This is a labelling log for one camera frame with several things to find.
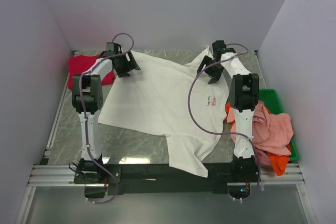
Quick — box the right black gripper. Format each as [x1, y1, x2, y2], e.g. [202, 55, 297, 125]
[197, 56, 224, 84]

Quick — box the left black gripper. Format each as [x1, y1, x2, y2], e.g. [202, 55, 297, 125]
[115, 51, 140, 78]

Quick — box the white t shirt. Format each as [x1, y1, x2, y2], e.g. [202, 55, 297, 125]
[98, 49, 228, 177]

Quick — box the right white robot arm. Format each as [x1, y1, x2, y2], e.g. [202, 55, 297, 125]
[193, 40, 259, 182]

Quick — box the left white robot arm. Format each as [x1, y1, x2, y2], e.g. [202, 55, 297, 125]
[72, 42, 141, 164]

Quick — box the folded red t shirt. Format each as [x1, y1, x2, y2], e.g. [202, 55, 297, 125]
[67, 55, 115, 90]

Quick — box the green plastic bin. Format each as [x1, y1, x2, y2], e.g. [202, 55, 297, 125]
[259, 89, 299, 162]

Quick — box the pink t shirt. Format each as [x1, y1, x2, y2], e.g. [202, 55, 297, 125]
[225, 101, 293, 175]

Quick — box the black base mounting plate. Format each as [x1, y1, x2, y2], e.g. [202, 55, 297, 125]
[73, 161, 260, 199]

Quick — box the orange t shirt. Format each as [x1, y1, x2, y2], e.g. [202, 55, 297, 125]
[224, 102, 290, 177]

